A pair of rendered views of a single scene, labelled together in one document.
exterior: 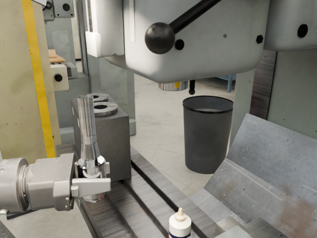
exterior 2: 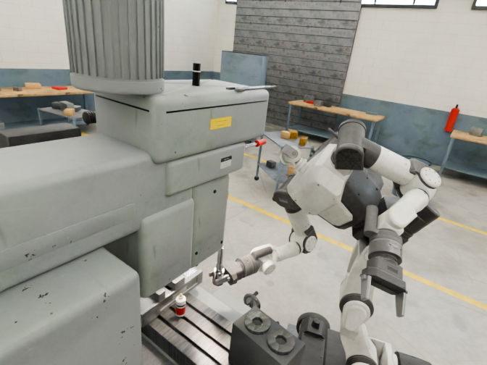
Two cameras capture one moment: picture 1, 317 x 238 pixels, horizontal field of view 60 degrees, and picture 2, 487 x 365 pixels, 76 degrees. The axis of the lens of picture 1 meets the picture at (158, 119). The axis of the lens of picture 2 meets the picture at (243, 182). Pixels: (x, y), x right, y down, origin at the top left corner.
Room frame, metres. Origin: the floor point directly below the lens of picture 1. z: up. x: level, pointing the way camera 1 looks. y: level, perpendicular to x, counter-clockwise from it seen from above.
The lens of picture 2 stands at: (1.36, -0.28, 2.00)
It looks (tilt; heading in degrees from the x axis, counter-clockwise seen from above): 23 degrees down; 154
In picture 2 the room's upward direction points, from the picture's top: 6 degrees clockwise
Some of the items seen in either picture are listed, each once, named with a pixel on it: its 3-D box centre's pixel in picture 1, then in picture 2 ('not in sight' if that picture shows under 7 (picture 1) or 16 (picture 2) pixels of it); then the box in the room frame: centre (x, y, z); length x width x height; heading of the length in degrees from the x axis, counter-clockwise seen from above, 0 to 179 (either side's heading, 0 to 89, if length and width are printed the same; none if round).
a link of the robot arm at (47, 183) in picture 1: (36, 184); (236, 269); (0.39, 0.20, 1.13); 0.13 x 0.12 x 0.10; 12
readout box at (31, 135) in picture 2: not in sight; (45, 161); (0.30, -0.45, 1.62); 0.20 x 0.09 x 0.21; 120
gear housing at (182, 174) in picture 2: not in sight; (182, 155); (0.45, -0.06, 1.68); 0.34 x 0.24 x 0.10; 120
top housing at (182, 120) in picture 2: not in sight; (190, 112); (0.44, -0.04, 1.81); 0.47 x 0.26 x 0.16; 120
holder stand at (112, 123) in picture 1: (99, 134); (264, 350); (0.74, 0.17, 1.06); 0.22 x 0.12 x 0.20; 24
